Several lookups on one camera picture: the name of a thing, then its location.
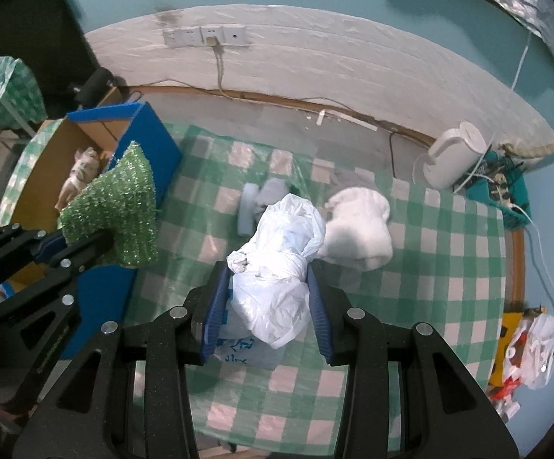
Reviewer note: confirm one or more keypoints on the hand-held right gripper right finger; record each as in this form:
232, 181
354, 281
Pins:
320, 315

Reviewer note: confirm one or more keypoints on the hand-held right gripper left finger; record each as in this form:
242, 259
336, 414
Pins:
215, 311

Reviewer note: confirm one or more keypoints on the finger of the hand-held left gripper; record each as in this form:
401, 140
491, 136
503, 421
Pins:
85, 251
47, 248

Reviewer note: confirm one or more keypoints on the green glitter cloth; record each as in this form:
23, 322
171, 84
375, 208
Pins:
114, 205

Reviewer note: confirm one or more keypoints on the white plastic bag blue print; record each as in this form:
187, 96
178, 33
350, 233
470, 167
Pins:
277, 258

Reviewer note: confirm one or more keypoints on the cardboard box blue edges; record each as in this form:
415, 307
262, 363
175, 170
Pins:
100, 129

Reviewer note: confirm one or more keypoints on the white fluffy sock bundle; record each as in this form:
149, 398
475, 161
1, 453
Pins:
358, 229

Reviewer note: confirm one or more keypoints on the green checked tablecloth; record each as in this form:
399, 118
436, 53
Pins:
425, 258

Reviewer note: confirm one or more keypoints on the grey sock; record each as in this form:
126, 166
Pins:
272, 196

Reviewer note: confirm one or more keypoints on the green checked cloth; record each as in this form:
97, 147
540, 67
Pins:
4, 91

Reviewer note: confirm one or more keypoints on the black cylinder device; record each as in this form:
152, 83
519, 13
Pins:
94, 83

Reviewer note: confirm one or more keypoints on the yellow box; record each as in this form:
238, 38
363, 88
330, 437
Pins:
504, 339

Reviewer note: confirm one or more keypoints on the white tape strip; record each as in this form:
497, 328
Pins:
348, 118

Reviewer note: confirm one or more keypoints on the white electric kettle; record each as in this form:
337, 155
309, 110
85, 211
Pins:
451, 158

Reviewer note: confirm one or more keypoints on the teal basket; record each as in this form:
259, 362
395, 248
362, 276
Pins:
511, 220

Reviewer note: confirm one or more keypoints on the white power strip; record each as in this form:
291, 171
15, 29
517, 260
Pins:
509, 196

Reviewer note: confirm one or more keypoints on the crumpled white plastic bags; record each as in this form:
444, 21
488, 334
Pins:
542, 349

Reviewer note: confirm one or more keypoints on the silver foil sheet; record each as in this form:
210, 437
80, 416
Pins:
540, 5

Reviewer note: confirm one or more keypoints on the white wall socket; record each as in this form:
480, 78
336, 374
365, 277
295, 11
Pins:
235, 35
192, 36
205, 32
172, 37

